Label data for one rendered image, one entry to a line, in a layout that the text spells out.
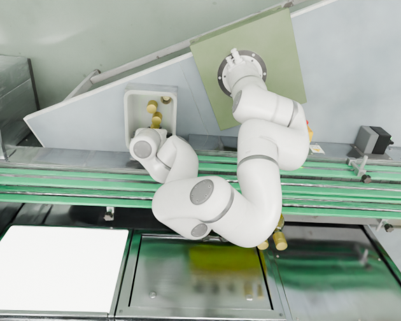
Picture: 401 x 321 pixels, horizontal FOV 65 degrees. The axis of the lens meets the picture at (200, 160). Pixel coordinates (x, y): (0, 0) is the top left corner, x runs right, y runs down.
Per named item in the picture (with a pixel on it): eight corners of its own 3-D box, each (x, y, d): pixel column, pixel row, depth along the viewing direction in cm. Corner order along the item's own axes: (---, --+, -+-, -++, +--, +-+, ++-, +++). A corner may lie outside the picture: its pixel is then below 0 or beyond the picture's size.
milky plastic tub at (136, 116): (129, 139, 119) (125, 151, 112) (127, 81, 108) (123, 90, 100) (175, 142, 120) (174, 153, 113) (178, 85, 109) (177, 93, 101)
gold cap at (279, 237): (283, 230, 96) (287, 241, 92) (284, 239, 98) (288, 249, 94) (272, 232, 96) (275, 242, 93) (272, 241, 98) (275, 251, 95)
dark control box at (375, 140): (352, 142, 123) (363, 153, 116) (359, 124, 119) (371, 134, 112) (373, 144, 124) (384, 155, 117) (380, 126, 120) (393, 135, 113)
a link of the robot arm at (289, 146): (249, 148, 60) (322, 171, 63) (248, 75, 75) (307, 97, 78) (229, 176, 67) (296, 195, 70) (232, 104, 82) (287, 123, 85)
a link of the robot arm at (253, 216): (258, 141, 58) (261, 207, 49) (292, 179, 66) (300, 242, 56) (201, 166, 65) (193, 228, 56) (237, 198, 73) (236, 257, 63)
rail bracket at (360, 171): (343, 162, 113) (360, 183, 101) (349, 144, 109) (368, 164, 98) (353, 163, 113) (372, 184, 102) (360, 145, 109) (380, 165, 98)
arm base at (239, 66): (210, 60, 96) (212, 75, 83) (247, 38, 93) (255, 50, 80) (233, 101, 104) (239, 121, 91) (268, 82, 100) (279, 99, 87)
